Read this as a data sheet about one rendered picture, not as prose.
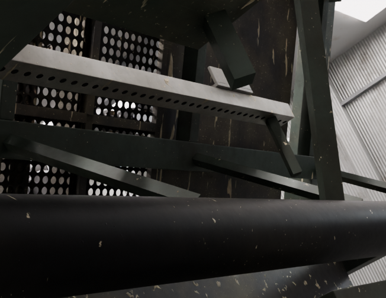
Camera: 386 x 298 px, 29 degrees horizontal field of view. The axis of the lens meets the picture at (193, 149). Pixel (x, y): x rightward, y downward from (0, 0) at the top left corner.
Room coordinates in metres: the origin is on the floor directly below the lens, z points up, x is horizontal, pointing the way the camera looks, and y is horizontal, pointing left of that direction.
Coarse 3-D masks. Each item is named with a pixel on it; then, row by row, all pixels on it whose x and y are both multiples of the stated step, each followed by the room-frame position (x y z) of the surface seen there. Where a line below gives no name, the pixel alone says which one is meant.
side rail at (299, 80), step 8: (328, 8) 2.46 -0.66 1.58; (328, 16) 2.47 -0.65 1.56; (328, 24) 2.48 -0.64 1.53; (328, 32) 2.50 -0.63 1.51; (328, 40) 2.51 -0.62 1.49; (328, 48) 2.52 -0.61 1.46; (328, 56) 2.54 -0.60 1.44; (328, 64) 2.55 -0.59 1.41; (296, 72) 2.57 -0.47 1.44; (328, 72) 2.57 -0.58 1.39; (296, 80) 2.58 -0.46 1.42; (296, 88) 2.58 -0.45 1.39; (296, 96) 2.59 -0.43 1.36; (296, 104) 2.60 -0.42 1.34; (296, 112) 2.61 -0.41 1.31; (296, 120) 2.61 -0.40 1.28; (296, 128) 2.62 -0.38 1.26; (296, 136) 2.63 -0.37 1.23; (296, 144) 2.64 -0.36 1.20; (296, 152) 2.64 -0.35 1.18
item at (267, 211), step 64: (0, 0) 0.44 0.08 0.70; (64, 0) 0.47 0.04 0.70; (0, 64) 0.52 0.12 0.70; (0, 256) 0.75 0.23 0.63; (64, 256) 0.83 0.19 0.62; (128, 256) 0.92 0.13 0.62; (192, 256) 1.05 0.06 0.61; (256, 256) 1.20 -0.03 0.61; (320, 256) 1.42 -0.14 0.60; (384, 256) 2.63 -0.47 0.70
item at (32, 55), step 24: (24, 48) 1.00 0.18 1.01; (0, 72) 0.99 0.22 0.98; (24, 72) 1.01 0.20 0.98; (48, 72) 1.04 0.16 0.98; (72, 72) 1.07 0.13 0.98; (96, 72) 1.13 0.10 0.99; (120, 72) 1.18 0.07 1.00; (144, 72) 1.24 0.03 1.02; (120, 96) 1.23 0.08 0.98; (144, 96) 1.27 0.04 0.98; (168, 96) 1.31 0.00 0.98; (192, 96) 1.36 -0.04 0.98; (216, 96) 1.43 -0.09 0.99; (240, 96) 1.52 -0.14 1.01; (240, 120) 1.58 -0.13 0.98; (264, 120) 1.64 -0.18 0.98; (288, 120) 1.71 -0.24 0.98
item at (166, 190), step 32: (224, 32) 1.02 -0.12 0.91; (320, 32) 1.52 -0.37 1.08; (224, 64) 1.03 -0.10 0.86; (320, 64) 1.54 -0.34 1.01; (320, 96) 1.55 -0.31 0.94; (320, 128) 1.56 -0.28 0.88; (64, 160) 1.29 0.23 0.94; (224, 160) 1.89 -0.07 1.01; (288, 160) 1.64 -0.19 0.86; (320, 160) 1.57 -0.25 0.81; (160, 192) 1.20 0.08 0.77; (192, 192) 1.18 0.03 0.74; (288, 192) 1.82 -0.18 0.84; (320, 192) 1.61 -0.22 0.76; (384, 192) 2.46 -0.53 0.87
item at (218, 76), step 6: (210, 66) 1.44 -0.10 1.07; (210, 72) 1.44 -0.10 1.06; (216, 72) 1.46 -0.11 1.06; (222, 72) 1.48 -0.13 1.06; (216, 78) 1.45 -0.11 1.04; (222, 78) 1.47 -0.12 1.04; (216, 84) 1.44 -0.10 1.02; (222, 84) 1.46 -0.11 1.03; (228, 84) 1.48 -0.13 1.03; (234, 90) 1.51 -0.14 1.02; (240, 90) 1.52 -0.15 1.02; (246, 90) 1.54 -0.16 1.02
